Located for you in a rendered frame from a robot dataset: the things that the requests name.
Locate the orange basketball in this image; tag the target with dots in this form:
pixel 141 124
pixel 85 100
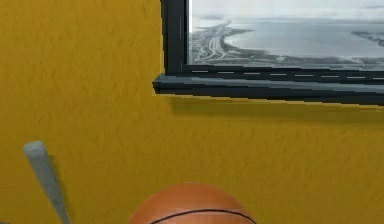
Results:
pixel 190 203

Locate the black framed window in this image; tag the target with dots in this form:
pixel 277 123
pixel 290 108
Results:
pixel 266 85

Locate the grey baseball bat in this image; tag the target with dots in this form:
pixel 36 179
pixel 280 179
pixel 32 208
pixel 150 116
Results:
pixel 45 173

